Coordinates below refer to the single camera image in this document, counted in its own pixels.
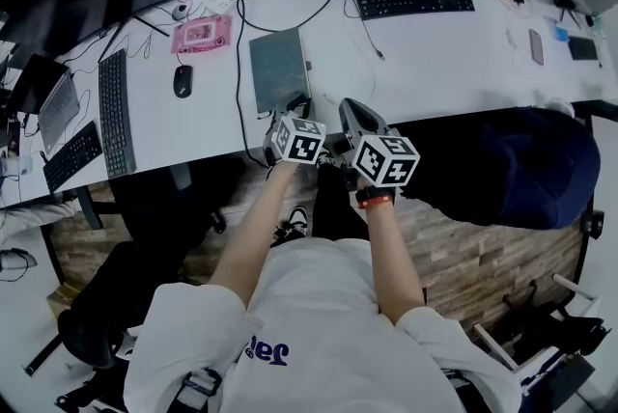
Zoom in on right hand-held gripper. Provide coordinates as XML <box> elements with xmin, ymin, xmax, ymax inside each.
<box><xmin>338</xmin><ymin>97</ymin><xmax>422</xmax><ymax>189</ymax></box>

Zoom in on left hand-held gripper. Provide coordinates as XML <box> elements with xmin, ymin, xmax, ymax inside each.
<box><xmin>262</xmin><ymin>95</ymin><xmax>328</xmax><ymax>167</ymax></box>

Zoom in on notebook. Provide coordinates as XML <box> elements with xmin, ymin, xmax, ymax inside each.
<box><xmin>248</xmin><ymin>27</ymin><xmax>314</xmax><ymax>116</ymax></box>

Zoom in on person's right forearm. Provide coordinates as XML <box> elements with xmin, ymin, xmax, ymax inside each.
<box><xmin>364</xmin><ymin>203</ymin><xmax>429</xmax><ymax>325</ymax></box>

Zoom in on person's left forearm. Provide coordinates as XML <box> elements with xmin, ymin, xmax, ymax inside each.
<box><xmin>207</xmin><ymin>159</ymin><xmax>303</xmax><ymax>314</ymax></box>

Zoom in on black and white sneaker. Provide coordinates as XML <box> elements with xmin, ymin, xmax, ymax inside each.
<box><xmin>316</xmin><ymin>149</ymin><xmax>347</xmax><ymax>169</ymax></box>
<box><xmin>284</xmin><ymin>206</ymin><xmax>310</xmax><ymax>238</ymax></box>

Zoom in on red wristband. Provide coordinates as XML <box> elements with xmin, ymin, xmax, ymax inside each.
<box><xmin>356</xmin><ymin>194</ymin><xmax>395</xmax><ymax>209</ymax></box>

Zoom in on person's black trousers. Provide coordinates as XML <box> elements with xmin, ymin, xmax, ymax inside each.
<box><xmin>269</xmin><ymin>162</ymin><xmax>371</xmax><ymax>248</ymax></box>

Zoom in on black computer mouse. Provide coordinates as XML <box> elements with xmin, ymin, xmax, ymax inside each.
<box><xmin>173</xmin><ymin>65</ymin><xmax>194</xmax><ymax>99</ymax></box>

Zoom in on pink wipes packet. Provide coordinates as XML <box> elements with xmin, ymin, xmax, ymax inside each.
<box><xmin>171</xmin><ymin>14</ymin><xmax>233</xmax><ymax>55</ymax></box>

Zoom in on long black keyboard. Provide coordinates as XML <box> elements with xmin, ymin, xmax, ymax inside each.
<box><xmin>98</xmin><ymin>48</ymin><xmax>138</xmax><ymax>179</ymax></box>

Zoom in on grey smartphone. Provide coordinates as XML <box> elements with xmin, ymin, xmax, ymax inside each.
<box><xmin>528</xmin><ymin>28</ymin><xmax>546</xmax><ymax>66</ymax></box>

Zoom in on navy jacket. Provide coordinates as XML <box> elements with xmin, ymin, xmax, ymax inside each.
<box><xmin>403</xmin><ymin>106</ymin><xmax>603</xmax><ymax>232</ymax></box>

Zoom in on white sweatshirt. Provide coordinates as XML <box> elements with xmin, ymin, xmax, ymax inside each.
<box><xmin>123</xmin><ymin>237</ymin><xmax>522</xmax><ymax>413</ymax></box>

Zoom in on small black keyboard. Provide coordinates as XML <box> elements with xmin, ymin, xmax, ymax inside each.
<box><xmin>42</xmin><ymin>121</ymin><xmax>104</xmax><ymax>194</ymax></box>

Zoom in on black flat pad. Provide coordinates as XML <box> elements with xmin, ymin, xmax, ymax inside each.
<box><xmin>568</xmin><ymin>35</ymin><xmax>600</xmax><ymax>61</ymax></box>

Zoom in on grey laptop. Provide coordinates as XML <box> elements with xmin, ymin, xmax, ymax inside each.
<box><xmin>4</xmin><ymin>53</ymin><xmax>81</xmax><ymax>156</ymax></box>

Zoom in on black office chair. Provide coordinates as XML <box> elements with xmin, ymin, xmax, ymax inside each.
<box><xmin>57</xmin><ymin>207</ymin><xmax>233</xmax><ymax>369</ymax></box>

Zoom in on black power cable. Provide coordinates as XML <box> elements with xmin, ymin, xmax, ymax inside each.
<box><xmin>226</xmin><ymin>0</ymin><xmax>337</xmax><ymax>169</ymax></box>

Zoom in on black cable with plug end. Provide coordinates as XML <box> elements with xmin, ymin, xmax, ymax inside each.
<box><xmin>342</xmin><ymin>0</ymin><xmax>386</xmax><ymax>62</ymax></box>

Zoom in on white metal table frame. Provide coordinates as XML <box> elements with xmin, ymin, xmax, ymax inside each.
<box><xmin>470</xmin><ymin>273</ymin><xmax>604</xmax><ymax>373</ymax></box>

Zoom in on black harness strap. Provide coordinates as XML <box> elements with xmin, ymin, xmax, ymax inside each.
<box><xmin>173</xmin><ymin>367</ymin><xmax>223</xmax><ymax>413</ymax></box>
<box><xmin>441</xmin><ymin>367</ymin><xmax>479</xmax><ymax>413</ymax></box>

